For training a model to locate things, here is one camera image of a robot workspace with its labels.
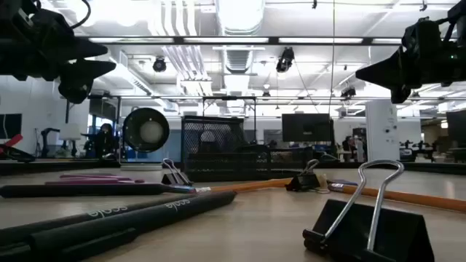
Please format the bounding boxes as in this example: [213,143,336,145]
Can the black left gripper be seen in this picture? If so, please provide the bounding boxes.
[0,0,117,105]

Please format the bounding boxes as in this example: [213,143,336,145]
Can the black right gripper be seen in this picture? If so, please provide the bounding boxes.
[355,0,466,105]

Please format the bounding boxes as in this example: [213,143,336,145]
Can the orange pencil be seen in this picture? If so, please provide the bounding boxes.
[328,182,466,214]
[195,177,293,194]

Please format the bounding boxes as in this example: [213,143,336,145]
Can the purple scissors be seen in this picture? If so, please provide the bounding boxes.
[45,173,146,185]

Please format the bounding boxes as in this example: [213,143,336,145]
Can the plain black pen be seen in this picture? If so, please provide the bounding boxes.
[0,183,197,199]

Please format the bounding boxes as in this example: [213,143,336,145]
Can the black binder clip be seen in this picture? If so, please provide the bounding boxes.
[301,159,436,262]
[161,157,194,186]
[285,159,322,193]

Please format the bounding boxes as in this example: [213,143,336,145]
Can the black pen with scale print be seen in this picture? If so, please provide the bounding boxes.
[0,192,200,248]
[0,191,238,262]

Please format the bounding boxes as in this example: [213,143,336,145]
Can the black mesh desk organizer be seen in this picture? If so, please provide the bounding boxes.
[181,115,315,183]

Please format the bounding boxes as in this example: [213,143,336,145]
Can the white pillar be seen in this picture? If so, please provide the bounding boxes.
[365,99,400,162]

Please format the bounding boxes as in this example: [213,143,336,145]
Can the black monitor screen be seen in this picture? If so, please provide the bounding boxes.
[281,113,335,143]
[446,108,466,148]

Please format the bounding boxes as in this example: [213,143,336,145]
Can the person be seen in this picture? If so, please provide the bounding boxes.
[341,136,366,163]
[93,122,118,160]

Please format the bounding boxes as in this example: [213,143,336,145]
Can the red and black clamp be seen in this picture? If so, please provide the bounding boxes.
[0,133,36,164]

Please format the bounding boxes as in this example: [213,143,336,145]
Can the black overhead rig beam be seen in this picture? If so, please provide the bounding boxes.
[78,35,403,46]

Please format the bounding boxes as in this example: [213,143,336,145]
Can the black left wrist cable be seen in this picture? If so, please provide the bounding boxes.
[70,0,92,30]

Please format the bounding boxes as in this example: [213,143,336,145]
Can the black wall screen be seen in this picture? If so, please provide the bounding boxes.
[0,113,23,140]

